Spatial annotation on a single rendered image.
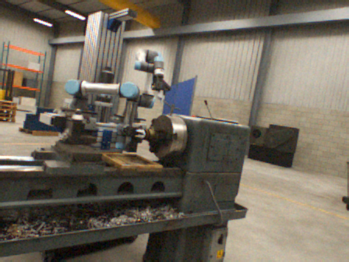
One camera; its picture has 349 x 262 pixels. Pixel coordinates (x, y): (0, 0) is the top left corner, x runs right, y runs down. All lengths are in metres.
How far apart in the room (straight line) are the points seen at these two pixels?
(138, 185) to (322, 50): 11.16
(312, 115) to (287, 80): 1.81
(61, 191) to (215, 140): 1.08
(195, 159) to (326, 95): 10.25
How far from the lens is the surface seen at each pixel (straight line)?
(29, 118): 8.77
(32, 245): 1.47
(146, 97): 2.49
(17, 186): 1.51
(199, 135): 1.85
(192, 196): 1.95
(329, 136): 11.62
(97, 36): 2.53
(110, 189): 1.65
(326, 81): 11.93
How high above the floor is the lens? 1.25
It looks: 3 degrees down
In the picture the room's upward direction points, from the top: 9 degrees clockwise
